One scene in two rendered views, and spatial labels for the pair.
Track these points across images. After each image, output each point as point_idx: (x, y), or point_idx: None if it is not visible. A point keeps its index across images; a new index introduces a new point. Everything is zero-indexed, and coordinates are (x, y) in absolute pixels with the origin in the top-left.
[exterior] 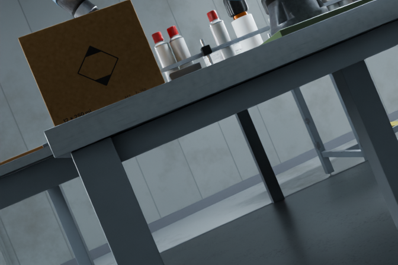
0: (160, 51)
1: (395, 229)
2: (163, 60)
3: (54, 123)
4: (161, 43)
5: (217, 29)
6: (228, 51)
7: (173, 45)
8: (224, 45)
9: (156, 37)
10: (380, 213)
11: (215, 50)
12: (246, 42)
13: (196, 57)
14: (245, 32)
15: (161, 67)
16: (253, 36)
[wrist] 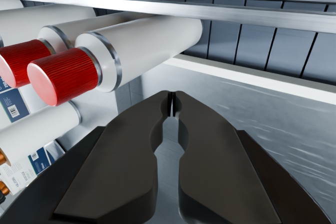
0: (119, 31)
1: None
2: (145, 26)
3: None
4: (86, 35)
5: (5, 12)
6: (59, 4)
7: (79, 33)
8: None
9: (63, 58)
10: None
11: None
12: (43, 120)
13: None
14: (26, 124)
15: (167, 48)
16: (32, 114)
